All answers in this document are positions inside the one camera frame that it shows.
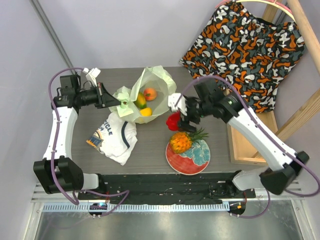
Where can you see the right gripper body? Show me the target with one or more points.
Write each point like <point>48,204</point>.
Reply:
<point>189,115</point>

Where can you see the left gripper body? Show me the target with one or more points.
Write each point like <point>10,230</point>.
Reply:
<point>92,97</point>

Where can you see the red fake pepper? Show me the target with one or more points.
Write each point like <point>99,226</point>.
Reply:
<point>173,120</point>

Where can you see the orange fake pineapple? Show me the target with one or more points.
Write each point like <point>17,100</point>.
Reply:
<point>180,142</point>

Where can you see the light green plastic bag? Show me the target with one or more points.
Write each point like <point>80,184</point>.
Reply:
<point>156,77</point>

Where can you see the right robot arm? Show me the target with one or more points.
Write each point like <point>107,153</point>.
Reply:
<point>284,163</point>

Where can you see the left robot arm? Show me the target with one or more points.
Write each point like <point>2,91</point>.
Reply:
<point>57,172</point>

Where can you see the fake mango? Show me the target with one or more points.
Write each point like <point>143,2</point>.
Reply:
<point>141,102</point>

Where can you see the fake yellow lemon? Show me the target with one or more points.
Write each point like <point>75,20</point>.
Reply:
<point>146,112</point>

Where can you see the fake peach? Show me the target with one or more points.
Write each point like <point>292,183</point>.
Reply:
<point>150,94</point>

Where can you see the red and teal plate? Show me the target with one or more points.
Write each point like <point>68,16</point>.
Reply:
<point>191,162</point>

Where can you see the white printed t-shirt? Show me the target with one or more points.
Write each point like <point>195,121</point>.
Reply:
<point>115,138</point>

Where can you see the camouflage patterned shorts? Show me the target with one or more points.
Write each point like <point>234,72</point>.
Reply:
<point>253,55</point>

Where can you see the wooden hoop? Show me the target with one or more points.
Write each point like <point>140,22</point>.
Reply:
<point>273,3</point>

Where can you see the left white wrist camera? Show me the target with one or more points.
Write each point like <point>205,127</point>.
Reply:
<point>91,75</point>

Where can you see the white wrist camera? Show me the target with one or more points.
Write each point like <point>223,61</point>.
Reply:
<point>177,103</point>
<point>91,75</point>

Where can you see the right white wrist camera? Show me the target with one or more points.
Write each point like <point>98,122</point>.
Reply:
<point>177,103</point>

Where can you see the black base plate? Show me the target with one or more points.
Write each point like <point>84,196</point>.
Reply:
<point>175,189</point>

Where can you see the perforated metal rail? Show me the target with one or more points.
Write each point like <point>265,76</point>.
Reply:
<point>131,208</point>

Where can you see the wooden tray frame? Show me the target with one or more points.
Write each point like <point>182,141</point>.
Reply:
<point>310,108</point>

